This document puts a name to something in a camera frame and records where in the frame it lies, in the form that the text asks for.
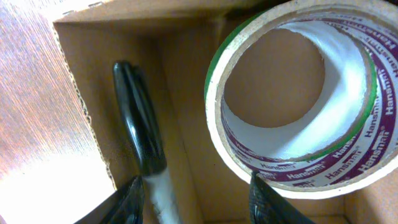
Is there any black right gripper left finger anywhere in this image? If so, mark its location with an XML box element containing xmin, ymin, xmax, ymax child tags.
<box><xmin>75</xmin><ymin>175</ymin><xmax>145</xmax><ymax>224</ymax></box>

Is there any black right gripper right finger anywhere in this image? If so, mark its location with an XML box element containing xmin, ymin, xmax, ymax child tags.
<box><xmin>249</xmin><ymin>170</ymin><xmax>314</xmax><ymax>224</ymax></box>

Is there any black white marker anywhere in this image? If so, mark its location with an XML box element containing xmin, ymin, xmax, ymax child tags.
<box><xmin>113</xmin><ymin>60</ymin><xmax>182</xmax><ymax>224</ymax></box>

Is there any beige masking tape roll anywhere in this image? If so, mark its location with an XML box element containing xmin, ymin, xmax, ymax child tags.
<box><xmin>215</xmin><ymin>0</ymin><xmax>397</xmax><ymax>199</ymax></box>

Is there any green tape roll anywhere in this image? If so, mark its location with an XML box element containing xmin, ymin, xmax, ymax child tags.
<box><xmin>205</xmin><ymin>9</ymin><xmax>377</xmax><ymax>162</ymax></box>

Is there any brown cardboard box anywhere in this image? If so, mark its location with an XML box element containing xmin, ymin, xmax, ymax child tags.
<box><xmin>51</xmin><ymin>0</ymin><xmax>398</xmax><ymax>224</ymax></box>

